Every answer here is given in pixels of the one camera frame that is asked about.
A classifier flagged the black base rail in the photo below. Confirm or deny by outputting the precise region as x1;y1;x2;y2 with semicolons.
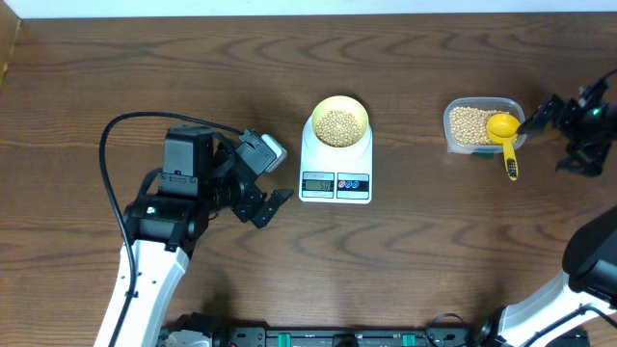
155;313;491;347

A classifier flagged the soybeans heap in bowl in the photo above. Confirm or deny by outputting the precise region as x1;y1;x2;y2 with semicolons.
315;110;362;147

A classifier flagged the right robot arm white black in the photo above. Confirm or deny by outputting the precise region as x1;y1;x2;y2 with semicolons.
476;94;616;346

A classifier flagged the clear container of soybeans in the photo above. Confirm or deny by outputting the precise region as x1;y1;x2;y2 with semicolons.
443;96;525;154

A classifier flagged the pale yellow plastic bowl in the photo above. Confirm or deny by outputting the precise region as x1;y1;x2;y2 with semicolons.
309;95;369;147

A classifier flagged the yellow plastic measuring scoop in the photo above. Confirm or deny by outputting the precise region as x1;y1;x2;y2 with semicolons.
486;113;521;181

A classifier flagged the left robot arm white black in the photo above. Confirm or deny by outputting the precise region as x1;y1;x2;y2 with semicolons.
95;124;293;346

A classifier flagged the white digital kitchen scale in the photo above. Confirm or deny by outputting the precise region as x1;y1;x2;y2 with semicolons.
299;118;373;204

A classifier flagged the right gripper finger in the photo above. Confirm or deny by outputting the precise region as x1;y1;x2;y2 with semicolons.
555;145;605;177
517;94;566;135

